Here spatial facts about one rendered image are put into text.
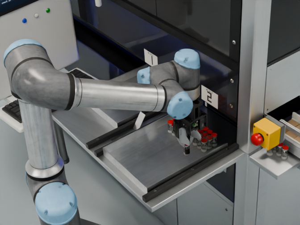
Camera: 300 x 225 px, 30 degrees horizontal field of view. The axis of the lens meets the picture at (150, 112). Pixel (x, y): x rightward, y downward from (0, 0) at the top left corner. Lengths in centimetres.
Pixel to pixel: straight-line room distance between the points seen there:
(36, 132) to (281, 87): 81
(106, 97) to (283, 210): 112
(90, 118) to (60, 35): 53
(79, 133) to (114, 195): 104
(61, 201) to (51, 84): 39
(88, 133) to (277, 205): 80
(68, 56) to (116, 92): 116
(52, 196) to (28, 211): 144
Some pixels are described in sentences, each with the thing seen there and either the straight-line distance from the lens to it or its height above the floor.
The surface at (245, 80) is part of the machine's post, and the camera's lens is 178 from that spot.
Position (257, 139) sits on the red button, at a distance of 180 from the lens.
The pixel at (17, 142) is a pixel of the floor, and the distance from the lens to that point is 355.
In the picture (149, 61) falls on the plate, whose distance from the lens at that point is 220.
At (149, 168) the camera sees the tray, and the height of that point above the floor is 88.
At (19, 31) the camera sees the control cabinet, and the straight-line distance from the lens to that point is 240.
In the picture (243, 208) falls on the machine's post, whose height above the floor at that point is 62.
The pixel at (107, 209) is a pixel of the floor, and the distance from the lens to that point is 300.
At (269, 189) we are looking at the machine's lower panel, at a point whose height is 64.
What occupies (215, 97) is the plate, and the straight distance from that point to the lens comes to 193.
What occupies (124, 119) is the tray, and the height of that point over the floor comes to 91.
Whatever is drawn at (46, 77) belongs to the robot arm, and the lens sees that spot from 140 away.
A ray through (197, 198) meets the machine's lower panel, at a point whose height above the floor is 47.
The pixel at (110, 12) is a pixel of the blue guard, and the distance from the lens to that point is 233.
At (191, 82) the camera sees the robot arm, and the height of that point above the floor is 121.
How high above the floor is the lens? 215
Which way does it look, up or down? 36 degrees down
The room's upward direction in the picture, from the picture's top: 4 degrees counter-clockwise
